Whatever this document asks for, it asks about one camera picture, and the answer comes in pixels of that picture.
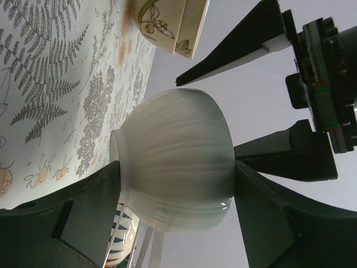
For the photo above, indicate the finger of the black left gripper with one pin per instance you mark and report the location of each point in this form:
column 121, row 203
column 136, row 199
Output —
column 297, row 153
column 262, row 31

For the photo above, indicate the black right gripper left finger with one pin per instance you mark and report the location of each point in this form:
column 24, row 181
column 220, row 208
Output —
column 68, row 228

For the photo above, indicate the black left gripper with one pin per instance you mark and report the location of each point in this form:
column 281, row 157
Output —
column 325, row 81

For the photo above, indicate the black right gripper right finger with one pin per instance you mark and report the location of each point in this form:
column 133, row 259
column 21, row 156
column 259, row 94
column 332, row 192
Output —
column 282, row 228

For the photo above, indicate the white bowl blue leaf pattern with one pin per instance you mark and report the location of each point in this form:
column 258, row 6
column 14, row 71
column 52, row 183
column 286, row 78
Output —
column 124, row 237

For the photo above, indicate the beige floral bowl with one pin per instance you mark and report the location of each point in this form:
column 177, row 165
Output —
column 191, row 27
column 159, row 21

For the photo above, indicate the pale green ribbed bowl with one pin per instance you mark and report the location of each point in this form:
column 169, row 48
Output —
column 176, row 161

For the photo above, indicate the floral patterned table mat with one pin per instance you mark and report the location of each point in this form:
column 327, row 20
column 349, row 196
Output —
column 71, row 72

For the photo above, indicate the metal wire dish rack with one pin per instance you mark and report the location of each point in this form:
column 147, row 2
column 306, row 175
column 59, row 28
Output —
column 152, row 243

